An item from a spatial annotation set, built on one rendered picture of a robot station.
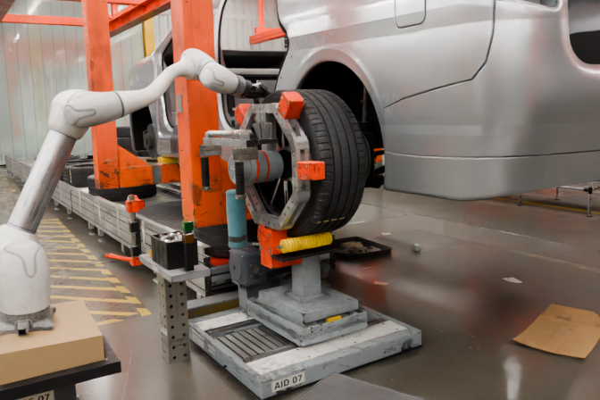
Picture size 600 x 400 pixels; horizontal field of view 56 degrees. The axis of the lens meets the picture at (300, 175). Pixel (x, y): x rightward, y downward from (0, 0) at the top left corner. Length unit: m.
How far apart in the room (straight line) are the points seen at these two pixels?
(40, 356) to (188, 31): 1.61
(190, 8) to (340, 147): 1.06
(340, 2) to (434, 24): 0.59
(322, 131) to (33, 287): 1.19
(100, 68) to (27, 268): 2.85
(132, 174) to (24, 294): 2.81
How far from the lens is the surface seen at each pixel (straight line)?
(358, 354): 2.50
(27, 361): 2.00
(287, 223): 2.42
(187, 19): 2.86
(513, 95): 2.03
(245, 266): 2.81
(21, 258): 2.05
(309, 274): 2.63
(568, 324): 3.12
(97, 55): 4.71
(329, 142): 2.28
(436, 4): 2.19
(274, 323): 2.66
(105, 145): 4.69
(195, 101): 2.84
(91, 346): 2.02
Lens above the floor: 1.09
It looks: 7 degrees down
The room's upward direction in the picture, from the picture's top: 2 degrees counter-clockwise
